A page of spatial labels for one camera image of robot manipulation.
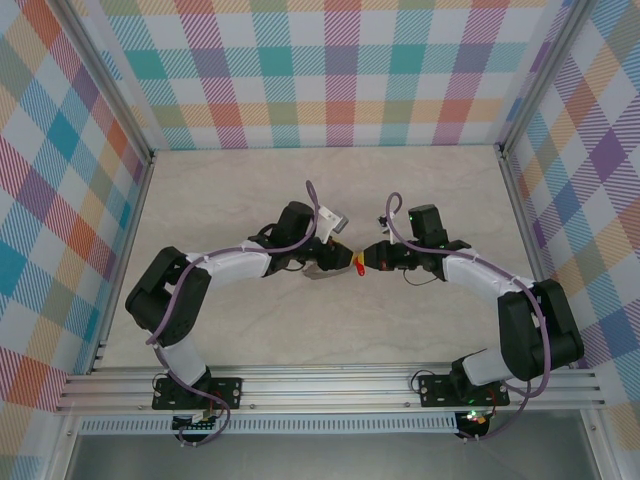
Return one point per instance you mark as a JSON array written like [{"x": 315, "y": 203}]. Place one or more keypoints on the key with red tag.
[{"x": 360, "y": 270}]

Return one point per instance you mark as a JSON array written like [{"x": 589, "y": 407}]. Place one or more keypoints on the metal keyring with small rings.
[{"x": 325, "y": 274}]

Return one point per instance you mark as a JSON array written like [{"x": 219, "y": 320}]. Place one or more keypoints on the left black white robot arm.
[{"x": 225, "y": 262}]

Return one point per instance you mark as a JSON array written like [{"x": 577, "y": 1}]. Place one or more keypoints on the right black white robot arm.
[{"x": 480, "y": 280}]

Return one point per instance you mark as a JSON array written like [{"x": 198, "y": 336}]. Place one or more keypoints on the grey metal panel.
[{"x": 325, "y": 457}]

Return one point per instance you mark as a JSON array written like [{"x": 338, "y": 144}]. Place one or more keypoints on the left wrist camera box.
[{"x": 340, "y": 222}]

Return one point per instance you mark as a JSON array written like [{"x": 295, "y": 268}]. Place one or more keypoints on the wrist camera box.
[
  {"x": 384, "y": 222},
  {"x": 340, "y": 222}
]

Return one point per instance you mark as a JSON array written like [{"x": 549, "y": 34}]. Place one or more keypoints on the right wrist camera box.
[{"x": 384, "y": 222}]

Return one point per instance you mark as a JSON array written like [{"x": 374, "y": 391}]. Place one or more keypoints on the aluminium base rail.
[{"x": 325, "y": 387}]

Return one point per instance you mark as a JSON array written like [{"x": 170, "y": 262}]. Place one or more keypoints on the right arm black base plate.
[{"x": 435, "y": 390}]

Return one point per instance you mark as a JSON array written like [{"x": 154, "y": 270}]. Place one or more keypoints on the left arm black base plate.
[{"x": 225, "y": 392}]

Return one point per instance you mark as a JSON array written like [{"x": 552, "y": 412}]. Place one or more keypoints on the aluminium corner post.
[
  {"x": 538, "y": 75},
  {"x": 115, "y": 85}
]

